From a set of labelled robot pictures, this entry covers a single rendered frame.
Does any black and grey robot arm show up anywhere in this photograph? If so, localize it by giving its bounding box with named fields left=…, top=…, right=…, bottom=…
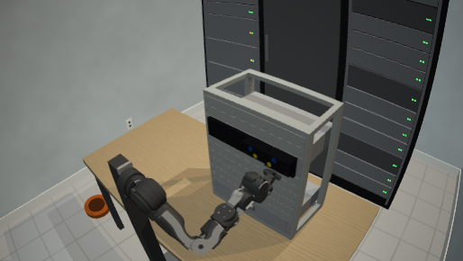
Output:
left=116, top=161, right=254, bottom=255

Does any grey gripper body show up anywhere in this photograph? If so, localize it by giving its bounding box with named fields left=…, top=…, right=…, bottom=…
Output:
left=239, top=171, right=268, bottom=203

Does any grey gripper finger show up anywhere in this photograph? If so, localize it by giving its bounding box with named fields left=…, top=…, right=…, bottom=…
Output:
left=262, top=168, right=281, bottom=185
left=268, top=177, right=281, bottom=196

